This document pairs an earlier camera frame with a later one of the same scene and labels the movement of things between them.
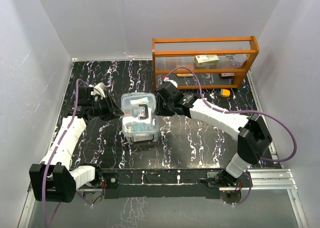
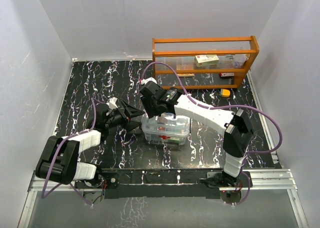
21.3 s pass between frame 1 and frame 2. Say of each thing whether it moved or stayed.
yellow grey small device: stayed
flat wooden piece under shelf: stayed
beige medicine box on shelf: stayed
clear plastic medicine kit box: moved
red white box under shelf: stayed
